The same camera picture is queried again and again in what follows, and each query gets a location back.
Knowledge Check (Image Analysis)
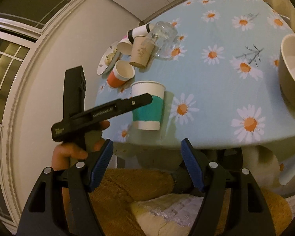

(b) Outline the white paper cup orange band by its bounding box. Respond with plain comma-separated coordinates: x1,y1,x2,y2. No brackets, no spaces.
106,60,135,89

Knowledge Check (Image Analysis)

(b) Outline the white paper cup pink band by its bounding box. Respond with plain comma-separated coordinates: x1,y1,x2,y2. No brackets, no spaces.
117,38,133,55

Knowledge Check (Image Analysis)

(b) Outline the light blue daisy tablecloth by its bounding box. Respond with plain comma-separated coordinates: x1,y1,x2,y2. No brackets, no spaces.
103,0,295,148

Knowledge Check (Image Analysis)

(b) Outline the white cup with black bands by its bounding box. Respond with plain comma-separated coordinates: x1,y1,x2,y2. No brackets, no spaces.
127,23,154,44

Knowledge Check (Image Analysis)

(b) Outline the white floral ceramic plate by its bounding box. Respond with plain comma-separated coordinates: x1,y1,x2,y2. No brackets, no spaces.
97,41,121,76

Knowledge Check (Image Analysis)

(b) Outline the beige printed paper cup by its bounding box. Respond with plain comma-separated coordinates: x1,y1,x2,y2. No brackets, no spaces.
129,36,154,68

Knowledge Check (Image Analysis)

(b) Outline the cream quilted cushion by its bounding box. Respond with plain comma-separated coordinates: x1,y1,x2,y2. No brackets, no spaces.
130,193,204,236

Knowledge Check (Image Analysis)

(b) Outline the white paper cup teal band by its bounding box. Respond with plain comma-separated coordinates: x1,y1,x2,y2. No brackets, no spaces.
131,80,166,131

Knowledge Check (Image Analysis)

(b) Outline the person's left hand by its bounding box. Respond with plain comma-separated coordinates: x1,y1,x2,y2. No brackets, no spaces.
51,120,111,171

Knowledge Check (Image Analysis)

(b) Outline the beige ceramic bowl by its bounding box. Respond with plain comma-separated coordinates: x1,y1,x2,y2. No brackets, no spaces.
278,34,295,109

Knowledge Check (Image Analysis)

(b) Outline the clear glass jar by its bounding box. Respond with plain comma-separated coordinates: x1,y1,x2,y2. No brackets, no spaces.
143,21,177,59

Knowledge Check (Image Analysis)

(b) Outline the window with white frame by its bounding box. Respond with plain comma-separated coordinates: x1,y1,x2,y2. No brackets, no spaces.
0,0,85,228

